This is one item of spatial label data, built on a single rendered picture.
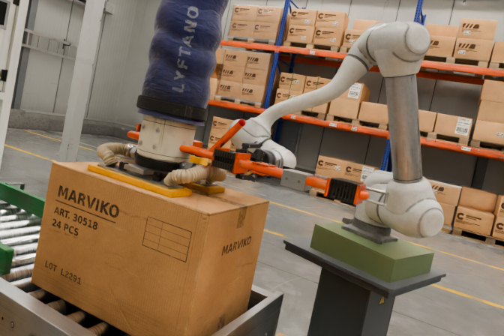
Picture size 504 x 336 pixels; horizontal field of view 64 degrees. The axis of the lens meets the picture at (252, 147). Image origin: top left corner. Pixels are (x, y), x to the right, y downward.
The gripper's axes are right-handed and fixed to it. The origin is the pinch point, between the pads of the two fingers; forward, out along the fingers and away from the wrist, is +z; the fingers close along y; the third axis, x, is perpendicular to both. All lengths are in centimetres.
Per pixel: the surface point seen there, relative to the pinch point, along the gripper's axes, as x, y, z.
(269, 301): -11, 47, -25
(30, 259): 73, 54, 7
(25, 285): 56, 54, 20
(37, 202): 114, 46, -22
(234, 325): -10.5, 46.7, -0.3
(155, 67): 27.3, -22.5, 10.4
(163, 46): 25.8, -28.9, 10.6
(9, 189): 137, 45, -22
